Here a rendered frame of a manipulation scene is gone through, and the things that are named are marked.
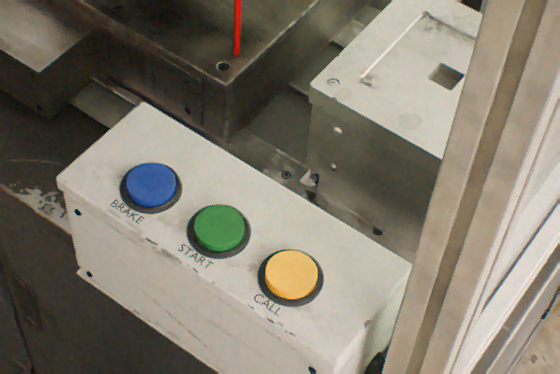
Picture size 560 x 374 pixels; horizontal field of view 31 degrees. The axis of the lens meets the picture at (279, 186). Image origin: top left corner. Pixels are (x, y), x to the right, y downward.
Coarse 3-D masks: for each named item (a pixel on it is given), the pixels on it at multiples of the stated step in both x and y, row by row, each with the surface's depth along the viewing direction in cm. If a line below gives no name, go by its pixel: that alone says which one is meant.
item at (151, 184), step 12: (144, 168) 82; (156, 168) 82; (168, 168) 82; (132, 180) 81; (144, 180) 81; (156, 180) 81; (168, 180) 81; (132, 192) 80; (144, 192) 81; (156, 192) 81; (168, 192) 81; (144, 204) 80; (156, 204) 81
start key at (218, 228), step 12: (204, 216) 79; (216, 216) 79; (228, 216) 79; (240, 216) 80; (204, 228) 79; (216, 228) 79; (228, 228) 79; (240, 228) 79; (204, 240) 78; (216, 240) 78; (228, 240) 78; (240, 240) 79
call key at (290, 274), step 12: (288, 252) 78; (300, 252) 78; (276, 264) 77; (288, 264) 77; (300, 264) 77; (312, 264) 77; (276, 276) 76; (288, 276) 76; (300, 276) 76; (312, 276) 76; (276, 288) 76; (288, 288) 76; (300, 288) 76; (312, 288) 76
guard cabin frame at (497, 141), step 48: (528, 0) 47; (480, 48) 49; (528, 48) 49; (480, 96) 51; (528, 96) 49; (480, 144) 55; (528, 144) 52; (480, 192) 57; (528, 192) 60; (432, 240) 62; (480, 240) 59; (528, 240) 94; (432, 288) 66; (480, 288) 64; (432, 336) 69; (480, 336) 87
